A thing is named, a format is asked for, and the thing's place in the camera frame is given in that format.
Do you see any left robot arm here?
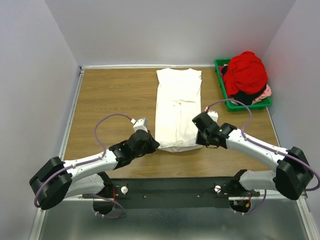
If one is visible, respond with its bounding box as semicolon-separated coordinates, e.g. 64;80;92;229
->
29;129;160;210

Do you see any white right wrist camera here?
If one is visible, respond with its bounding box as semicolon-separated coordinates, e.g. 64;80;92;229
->
204;107;219;122

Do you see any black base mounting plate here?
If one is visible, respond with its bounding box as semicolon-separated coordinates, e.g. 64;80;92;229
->
83;176;260;214

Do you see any red t shirt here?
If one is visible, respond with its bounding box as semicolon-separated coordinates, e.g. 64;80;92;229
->
223;51;268;97

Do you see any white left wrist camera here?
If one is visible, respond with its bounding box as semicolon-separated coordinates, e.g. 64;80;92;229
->
130;117;148;132

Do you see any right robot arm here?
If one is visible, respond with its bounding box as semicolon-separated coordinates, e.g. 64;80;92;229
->
192;112;314;200

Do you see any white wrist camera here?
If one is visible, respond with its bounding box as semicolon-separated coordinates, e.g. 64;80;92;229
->
130;117;148;132
204;107;219;122

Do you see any white t shirt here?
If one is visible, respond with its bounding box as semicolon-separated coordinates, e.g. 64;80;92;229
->
155;68;202;153

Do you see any green plastic bin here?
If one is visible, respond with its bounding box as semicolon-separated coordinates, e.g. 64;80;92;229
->
214;58;272;112

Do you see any pink t shirt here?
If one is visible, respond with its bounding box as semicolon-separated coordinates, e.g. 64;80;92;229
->
217;64;273;106

